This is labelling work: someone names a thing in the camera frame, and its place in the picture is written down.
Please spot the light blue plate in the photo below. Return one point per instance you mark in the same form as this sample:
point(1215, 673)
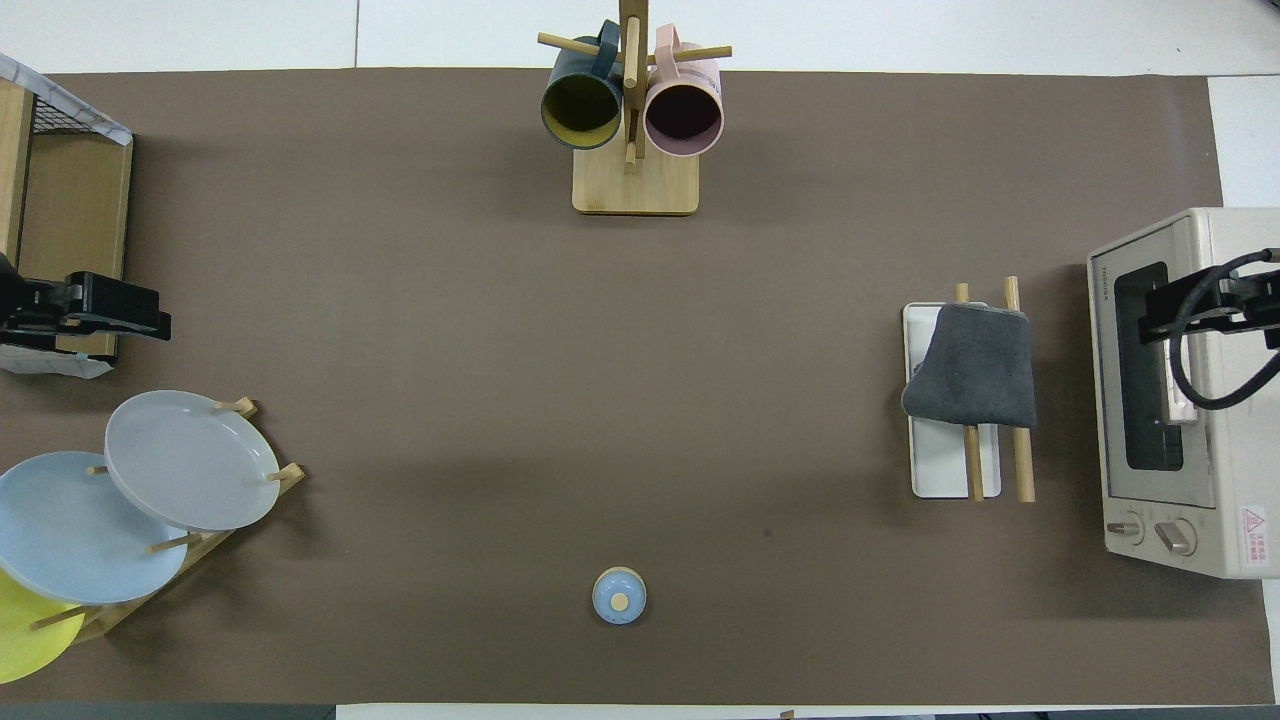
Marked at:
point(70, 530)

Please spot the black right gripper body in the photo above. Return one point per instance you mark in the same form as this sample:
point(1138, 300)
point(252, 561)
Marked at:
point(1255, 298)

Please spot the beige toaster oven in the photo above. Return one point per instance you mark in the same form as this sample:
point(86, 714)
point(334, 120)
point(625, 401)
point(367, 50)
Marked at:
point(1230, 480)

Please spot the yellow plate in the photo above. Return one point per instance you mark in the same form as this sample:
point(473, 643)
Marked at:
point(25, 645)

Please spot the pink mug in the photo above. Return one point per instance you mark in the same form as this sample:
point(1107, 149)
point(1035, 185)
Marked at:
point(683, 115)

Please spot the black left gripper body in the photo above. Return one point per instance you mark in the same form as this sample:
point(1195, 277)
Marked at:
point(10, 290)

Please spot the brown table mat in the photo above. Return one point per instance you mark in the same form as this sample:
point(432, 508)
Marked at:
point(600, 400)

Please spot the wooden dish rack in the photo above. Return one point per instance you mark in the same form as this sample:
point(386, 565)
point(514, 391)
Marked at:
point(210, 545)

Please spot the white rectangular tray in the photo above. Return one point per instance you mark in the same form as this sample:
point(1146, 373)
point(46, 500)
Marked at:
point(940, 460)

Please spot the wooden mug tree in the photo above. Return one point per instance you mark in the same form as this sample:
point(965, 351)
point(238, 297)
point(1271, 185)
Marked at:
point(635, 185)

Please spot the purple and grey towel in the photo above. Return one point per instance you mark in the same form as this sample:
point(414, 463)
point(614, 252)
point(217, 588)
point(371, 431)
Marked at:
point(975, 365)

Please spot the dark teal mug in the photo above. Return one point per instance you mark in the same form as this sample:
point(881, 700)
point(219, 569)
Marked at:
point(580, 105)

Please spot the pale grey plate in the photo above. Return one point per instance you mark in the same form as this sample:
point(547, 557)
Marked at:
point(190, 460)

